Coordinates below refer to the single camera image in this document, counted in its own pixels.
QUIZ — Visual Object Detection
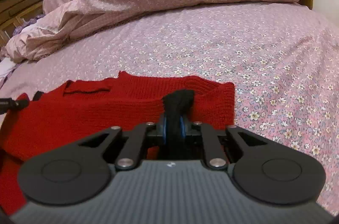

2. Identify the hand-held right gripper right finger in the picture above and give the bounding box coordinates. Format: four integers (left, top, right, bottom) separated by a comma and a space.
179, 115, 268, 171

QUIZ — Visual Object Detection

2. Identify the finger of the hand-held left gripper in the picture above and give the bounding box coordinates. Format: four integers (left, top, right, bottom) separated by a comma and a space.
0, 97, 30, 115

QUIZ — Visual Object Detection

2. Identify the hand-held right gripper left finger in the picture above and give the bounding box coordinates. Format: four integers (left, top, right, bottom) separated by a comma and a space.
78, 115, 168, 171

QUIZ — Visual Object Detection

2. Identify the red knit cardigan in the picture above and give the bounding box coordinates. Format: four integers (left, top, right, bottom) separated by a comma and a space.
0, 71, 236, 215

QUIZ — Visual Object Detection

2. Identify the white cloth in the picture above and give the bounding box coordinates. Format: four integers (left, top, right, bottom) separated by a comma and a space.
0, 58, 17, 79

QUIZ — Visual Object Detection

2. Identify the pink floral bed sheet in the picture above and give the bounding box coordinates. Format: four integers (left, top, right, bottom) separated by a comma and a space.
0, 1, 339, 214

